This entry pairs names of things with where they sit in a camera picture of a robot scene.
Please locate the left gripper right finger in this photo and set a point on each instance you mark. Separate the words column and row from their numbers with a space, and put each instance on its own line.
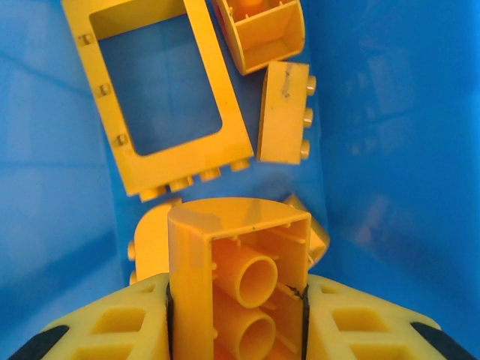
column 356, row 330

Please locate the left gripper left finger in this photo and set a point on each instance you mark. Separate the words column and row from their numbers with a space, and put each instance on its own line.
column 112, row 330

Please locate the yellow-orange rectangular brick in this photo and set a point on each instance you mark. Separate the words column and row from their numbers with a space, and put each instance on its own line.
column 150, row 243

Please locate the yellow black-striped brick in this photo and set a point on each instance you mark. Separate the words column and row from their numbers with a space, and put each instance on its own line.
column 317, row 240

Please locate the yellow-orange studded brick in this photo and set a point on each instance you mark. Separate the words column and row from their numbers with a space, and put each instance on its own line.
column 191, row 262

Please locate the blue two-compartment plastic bin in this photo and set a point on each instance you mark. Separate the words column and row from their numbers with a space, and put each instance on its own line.
column 393, row 150

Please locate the yellow window frame brick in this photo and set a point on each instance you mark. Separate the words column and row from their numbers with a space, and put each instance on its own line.
column 224, row 93

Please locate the yellow rounded printed brick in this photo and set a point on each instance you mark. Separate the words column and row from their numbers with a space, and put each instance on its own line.
column 270, row 41

